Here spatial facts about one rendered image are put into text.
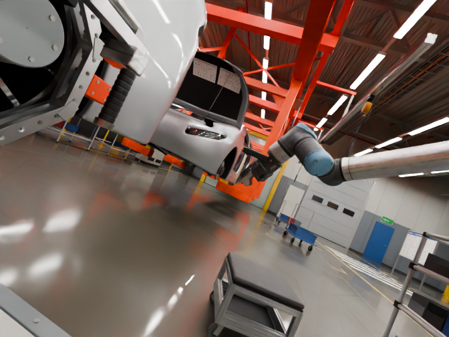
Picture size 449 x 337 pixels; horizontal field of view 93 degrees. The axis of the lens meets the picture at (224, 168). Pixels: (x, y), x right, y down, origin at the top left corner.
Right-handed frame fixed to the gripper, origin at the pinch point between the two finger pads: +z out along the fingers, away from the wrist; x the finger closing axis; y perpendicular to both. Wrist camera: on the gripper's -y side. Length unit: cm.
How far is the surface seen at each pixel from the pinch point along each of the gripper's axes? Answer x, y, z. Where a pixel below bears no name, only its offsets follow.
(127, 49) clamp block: -56, -26, -16
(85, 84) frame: -52, -39, 4
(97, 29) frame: -53, -47, -10
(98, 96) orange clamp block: -47, -39, 7
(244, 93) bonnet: 231, -166, -9
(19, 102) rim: -63, -40, 17
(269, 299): 19, 53, 28
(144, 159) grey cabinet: 476, -411, 440
